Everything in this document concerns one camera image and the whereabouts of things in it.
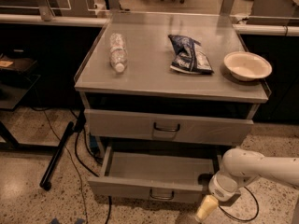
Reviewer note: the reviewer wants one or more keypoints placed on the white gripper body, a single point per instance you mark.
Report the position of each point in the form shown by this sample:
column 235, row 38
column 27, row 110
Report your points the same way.
column 220, row 187

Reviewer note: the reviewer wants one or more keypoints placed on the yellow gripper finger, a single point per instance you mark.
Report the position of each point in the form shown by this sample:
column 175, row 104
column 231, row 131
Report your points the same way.
column 207, row 206

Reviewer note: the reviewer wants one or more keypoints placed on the grey drawer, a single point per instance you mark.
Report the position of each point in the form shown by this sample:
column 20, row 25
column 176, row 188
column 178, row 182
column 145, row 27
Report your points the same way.
column 162, row 127
column 178, row 175

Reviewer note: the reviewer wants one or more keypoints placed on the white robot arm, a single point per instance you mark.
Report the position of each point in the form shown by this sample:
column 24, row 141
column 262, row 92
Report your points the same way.
column 241, row 167

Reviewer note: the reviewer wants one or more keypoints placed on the grey metal drawer cabinet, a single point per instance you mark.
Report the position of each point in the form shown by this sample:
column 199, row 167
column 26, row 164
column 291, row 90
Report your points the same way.
column 148, row 85

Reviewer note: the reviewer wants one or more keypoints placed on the white bowl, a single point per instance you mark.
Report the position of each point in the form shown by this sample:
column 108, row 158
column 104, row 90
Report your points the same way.
column 246, row 66

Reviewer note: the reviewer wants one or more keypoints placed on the blue chip bag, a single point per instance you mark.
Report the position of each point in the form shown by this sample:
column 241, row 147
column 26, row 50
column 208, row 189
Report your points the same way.
column 190, row 57

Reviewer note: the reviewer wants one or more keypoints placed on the black stand leg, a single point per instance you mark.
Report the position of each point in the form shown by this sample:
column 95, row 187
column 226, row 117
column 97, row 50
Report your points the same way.
column 69, row 130

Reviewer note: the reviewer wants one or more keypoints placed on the clear plastic water bottle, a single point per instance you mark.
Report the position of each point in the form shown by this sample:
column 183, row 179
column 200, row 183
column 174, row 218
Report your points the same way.
column 118, row 52

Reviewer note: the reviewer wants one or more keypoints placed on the dark side shelf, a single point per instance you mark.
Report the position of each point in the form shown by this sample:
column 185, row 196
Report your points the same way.
column 16, row 78

